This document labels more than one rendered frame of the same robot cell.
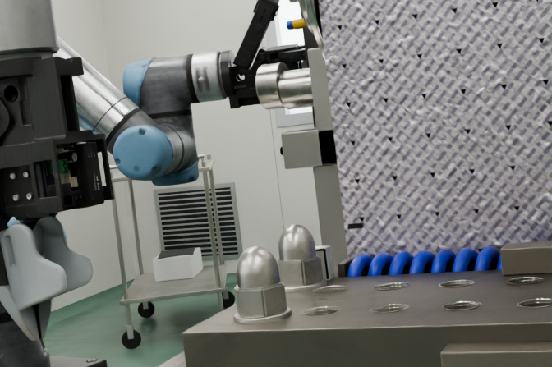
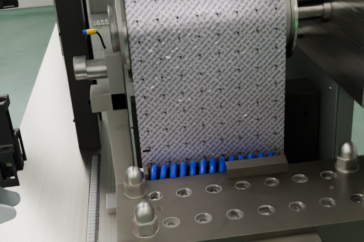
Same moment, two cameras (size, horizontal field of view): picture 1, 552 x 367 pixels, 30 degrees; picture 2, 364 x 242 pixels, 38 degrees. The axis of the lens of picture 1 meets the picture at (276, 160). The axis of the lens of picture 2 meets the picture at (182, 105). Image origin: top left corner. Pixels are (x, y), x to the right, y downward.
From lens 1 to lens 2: 0.41 m
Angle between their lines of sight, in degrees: 34
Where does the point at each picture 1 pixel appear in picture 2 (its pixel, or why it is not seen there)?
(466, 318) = (246, 227)
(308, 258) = (142, 182)
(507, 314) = (261, 222)
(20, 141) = not seen: outside the picture
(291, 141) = (96, 99)
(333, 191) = (117, 121)
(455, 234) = (194, 151)
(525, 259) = (238, 172)
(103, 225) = not seen: outside the picture
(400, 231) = (168, 151)
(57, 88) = (6, 120)
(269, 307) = (154, 229)
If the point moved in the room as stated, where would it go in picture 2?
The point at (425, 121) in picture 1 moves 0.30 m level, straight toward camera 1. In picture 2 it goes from (182, 104) to (284, 207)
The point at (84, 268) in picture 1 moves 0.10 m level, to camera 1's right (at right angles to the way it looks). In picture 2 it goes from (15, 197) to (80, 176)
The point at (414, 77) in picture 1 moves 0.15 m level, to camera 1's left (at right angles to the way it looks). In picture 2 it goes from (178, 85) to (85, 110)
